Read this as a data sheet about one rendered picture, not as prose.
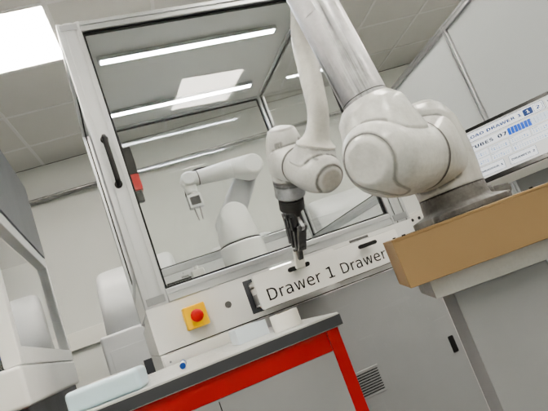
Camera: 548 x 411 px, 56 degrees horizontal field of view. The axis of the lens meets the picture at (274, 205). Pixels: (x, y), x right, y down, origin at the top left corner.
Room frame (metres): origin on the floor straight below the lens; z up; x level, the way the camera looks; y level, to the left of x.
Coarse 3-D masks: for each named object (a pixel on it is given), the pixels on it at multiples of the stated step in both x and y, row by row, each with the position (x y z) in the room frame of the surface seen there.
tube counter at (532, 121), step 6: (540, 114) 1.83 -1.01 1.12; (546, 114) 1.82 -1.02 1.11; (528, 120) 1.85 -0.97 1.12; (534, 120) 1.84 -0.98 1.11; (540, 120) 1.82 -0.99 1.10; (510, 126) 1.89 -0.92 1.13; (516, 126) 1.87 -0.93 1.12; (522, 126) 1.86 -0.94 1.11; (528, 126) 1.84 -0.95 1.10; (498, 132) 1.91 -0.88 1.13; (504, 132) 1.89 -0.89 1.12; (510, 132) 1.87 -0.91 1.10; (516, 132) 1.86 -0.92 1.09; (498, 138) 1.90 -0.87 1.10
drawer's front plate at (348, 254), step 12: (372, 240) 1.89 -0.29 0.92; (384, 240) 1.90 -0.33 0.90; (336, 252) 1.84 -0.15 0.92; (348, 252) 1.85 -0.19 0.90; (360, 252) 1.87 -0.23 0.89; (372, 252) 1.88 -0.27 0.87; (384, 252) 1.90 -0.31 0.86; (348, 264) 1.85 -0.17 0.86; (360, 264) 1.86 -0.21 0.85; (372, 264) 1.88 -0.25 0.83; (384, 264) 1.89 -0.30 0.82; (348, 276) 1.84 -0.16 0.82
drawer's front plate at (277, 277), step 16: (320, 256) 1.68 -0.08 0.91; (272, 272) 1.63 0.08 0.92; (288, 272) 1.64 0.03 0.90; (304, 272) 1.66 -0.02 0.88; (320, 272) 1.68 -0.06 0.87; (336, 272) 1.69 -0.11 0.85; (256, 288) 1.61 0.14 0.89; (304, 288) 1.65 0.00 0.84; (320, 288) 1.67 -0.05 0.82; (272, 304) 1.62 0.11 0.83
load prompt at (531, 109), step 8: (536, 104) 1.86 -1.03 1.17; (544, 104) 1.84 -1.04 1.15; (520, 112) 1.89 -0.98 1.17; (528, 112) 1.87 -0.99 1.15; (536, 112) 1.85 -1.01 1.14; (504, 120) 1.92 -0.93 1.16; (512, 120) 1.90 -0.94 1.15; (480, 128) 1.97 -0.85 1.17; (488, 128) 1.95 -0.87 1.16; (496, 128) 1.93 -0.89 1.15; (472, 136) 1.98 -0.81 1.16; (480, 136) 1.95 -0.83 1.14
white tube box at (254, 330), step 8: (264, 320) 1.36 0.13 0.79; (240, 328) 1.46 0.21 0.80; (248, 328) 1.34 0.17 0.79; (256, 328) 1.35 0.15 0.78; (264, 328) 1.36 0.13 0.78; (232, 336) 1.39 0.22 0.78; (240, 336) 1.34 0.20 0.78; (248, 336) 1.34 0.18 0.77; (256, 336) 1.35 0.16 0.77; (232, 344) 1.44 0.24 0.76; (240, 344) 1.33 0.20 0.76
